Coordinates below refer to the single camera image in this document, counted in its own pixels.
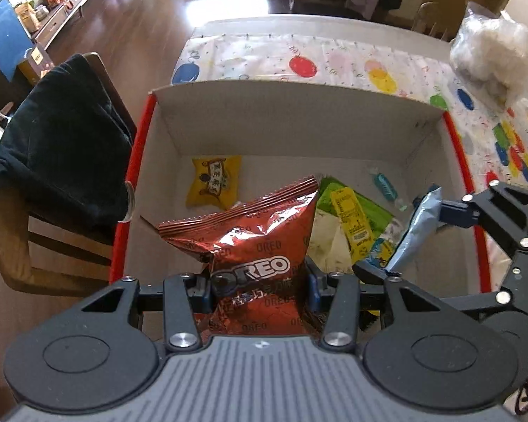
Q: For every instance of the wooden chair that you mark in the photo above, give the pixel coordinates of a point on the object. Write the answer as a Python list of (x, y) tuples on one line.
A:
[(48, 250), (431, 20)]

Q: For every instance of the balloon print tablecloth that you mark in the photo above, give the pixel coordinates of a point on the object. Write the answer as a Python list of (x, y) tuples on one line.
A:
[(334, 59)]

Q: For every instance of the green snack packet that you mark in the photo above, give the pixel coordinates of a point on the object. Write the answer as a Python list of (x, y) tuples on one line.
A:
[(369, 215)]

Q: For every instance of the black cloth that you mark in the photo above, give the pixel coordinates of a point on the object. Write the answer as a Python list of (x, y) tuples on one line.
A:
[(66, 140)]

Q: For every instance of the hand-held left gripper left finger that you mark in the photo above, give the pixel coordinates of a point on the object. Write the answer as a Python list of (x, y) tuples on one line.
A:
[(203, 292)]

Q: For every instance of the white snack packet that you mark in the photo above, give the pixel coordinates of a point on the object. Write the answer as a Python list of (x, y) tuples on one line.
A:
[(330, 241)]

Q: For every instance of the white plastic bag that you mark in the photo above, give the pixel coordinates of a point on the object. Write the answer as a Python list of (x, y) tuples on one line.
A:
[(488, 48)]

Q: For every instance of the blue candy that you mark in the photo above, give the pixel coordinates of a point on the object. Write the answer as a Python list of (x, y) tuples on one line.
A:
[(385, 187)]

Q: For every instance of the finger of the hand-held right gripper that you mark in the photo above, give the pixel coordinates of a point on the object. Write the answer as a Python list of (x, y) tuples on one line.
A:
[(455, 215), (374, 270)]

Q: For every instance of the wooden tv cabinet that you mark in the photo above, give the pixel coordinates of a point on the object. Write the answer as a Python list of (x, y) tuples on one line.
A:
[(66, 6)]

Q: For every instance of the light blue snack packet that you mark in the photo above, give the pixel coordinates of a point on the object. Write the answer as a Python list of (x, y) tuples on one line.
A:
[(416, 228)]

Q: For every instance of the brown cookie packet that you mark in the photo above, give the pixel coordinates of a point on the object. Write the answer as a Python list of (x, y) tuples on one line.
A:
[(255, 246)]

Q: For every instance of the yellow snack packet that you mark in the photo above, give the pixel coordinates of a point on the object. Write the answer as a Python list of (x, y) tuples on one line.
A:
[(213, 180)]

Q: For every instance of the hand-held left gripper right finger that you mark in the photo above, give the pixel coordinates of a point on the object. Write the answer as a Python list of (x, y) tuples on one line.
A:
[(313, 288)]

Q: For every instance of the red cardboard box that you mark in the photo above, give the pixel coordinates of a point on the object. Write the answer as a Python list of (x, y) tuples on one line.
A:
[(290, 132)]

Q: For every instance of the blue cabinet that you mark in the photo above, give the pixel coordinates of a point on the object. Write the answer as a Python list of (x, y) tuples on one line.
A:
[(2, 35)]

